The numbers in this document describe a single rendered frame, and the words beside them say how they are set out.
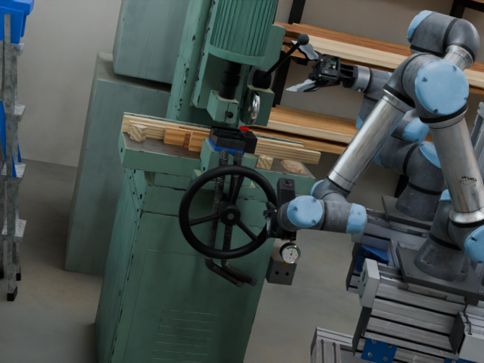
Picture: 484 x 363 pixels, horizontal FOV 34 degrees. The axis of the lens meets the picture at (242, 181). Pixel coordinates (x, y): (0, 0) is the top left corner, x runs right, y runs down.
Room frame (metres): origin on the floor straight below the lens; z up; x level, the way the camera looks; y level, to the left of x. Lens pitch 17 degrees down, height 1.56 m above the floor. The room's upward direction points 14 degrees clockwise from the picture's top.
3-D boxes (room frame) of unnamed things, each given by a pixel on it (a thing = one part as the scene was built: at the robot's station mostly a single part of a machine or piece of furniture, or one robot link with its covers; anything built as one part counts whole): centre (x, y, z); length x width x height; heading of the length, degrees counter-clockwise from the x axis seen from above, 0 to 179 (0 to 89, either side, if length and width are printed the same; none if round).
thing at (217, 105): (2.45, 0.11, 1.02); 0.14 x 0.07 x 0.09; 16
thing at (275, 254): (2.37, -0.18, 0.58); 0.12 x 0.08 x 0.08; 16
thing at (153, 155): (2.33, 0.08, 0.87); 0.61 x 0.30 x 0.06; 106
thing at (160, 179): (2.37, 0.09, 0.82); 0.40 x 0.21 x 0.04; 106
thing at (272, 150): (2.44, 0.08, 0.92); 0.64 x 0.02 x 0.04; 106
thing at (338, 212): (1.85, -0.25, 0.96); 0.11 x 0.11 x 0.08; 12
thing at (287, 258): (2.30, -0.20, 0.65); 0.06 x 0.04 x 0.08; 106
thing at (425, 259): (2.04, -0.59, 0.87); 0.15 x 0.15 x 0.10
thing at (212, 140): (2.24, 0.05, 0.99); 0.13 x 0.11 x 0.06; 106
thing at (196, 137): (2.35, 0.11, 0.93); 0.16 x 0.02 x 0.06; 106
